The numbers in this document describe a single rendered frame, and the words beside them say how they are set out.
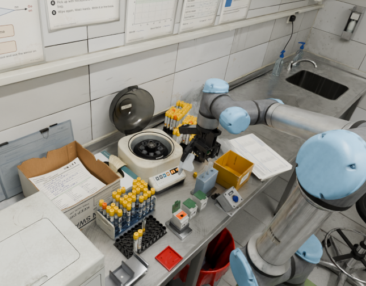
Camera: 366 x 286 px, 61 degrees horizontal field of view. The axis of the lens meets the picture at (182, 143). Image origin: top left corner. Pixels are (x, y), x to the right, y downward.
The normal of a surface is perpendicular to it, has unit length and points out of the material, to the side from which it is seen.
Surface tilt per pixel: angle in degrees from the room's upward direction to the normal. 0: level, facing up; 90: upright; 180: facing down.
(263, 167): 1
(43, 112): 90
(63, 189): 0
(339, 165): 82
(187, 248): 0
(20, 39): 95
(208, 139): 88
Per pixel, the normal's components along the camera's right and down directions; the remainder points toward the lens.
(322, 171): -0.87, 0.02
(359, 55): -0.66, 0.37
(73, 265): 0.14, -0.79
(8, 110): 0.74, 0.47
